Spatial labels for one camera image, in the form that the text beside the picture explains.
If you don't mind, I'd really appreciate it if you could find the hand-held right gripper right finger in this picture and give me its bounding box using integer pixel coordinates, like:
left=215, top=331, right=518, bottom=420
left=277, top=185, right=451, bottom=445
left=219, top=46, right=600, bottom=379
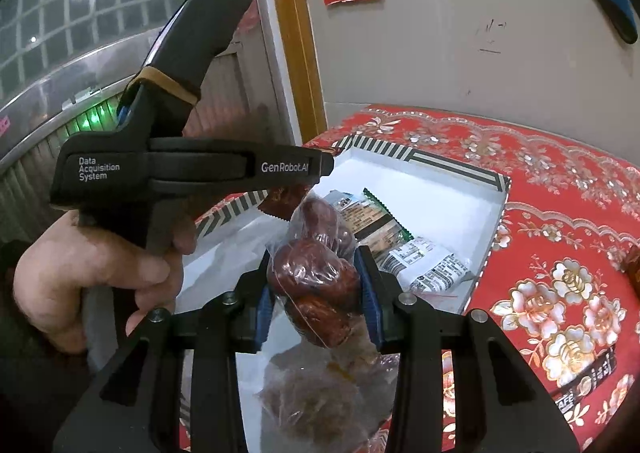
left=352, top=245, right=583, bottom=453

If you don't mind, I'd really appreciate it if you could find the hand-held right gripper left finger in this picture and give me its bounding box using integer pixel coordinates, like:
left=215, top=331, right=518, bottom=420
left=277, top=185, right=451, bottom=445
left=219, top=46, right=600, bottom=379
left=52, top=263, right=275, bottom=453

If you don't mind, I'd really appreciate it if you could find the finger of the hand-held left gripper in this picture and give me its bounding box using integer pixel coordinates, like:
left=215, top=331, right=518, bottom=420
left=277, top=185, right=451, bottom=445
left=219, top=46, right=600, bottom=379
left=310, top=152, right=335, bottom=182

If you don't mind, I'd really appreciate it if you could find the clear bag of red dates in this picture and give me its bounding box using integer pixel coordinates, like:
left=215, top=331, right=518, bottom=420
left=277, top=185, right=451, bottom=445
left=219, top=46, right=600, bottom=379
left=265, top=193, right=381, bottom=349

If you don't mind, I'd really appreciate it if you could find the white barcode packet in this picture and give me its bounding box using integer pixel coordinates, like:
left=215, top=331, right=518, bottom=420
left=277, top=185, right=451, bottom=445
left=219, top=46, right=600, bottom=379
left=407, top=253, right=476, bottom=296

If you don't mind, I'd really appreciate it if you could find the chevron striped box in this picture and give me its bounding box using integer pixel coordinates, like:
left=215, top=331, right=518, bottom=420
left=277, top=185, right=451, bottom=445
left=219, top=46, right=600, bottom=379
left=172, top=133, right=512, bottom=453

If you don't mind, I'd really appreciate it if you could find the person's left forearm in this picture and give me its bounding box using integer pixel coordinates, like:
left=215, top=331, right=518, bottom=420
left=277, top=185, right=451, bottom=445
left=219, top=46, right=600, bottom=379
left=0, top=233, right=96, bottom=434

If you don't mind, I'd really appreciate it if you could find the person's left hand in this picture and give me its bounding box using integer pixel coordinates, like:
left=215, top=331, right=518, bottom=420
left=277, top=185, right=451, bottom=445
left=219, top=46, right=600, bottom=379
left=12, top=210, right=198, bottom=354

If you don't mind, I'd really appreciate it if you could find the red floral tablecloth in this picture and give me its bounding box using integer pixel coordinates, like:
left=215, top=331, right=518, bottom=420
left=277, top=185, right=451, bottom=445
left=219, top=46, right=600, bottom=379
left=180, top=105, right=640, bottom=453

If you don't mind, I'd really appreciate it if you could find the dark coffee packet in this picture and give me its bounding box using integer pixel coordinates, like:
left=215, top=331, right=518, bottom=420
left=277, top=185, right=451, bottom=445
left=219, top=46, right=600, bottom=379
left=550, top=348, right=621, bottom=416

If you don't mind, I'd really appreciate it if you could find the brown object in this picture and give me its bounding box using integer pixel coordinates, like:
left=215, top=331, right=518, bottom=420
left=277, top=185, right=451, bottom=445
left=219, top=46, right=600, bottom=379
left=622, top=245, right=640, bottom=294

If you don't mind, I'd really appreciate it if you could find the wooden door frame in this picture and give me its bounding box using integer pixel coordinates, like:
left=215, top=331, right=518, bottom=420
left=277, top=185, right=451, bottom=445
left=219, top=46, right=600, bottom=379
left=265, top=0, right=328, bottom=148

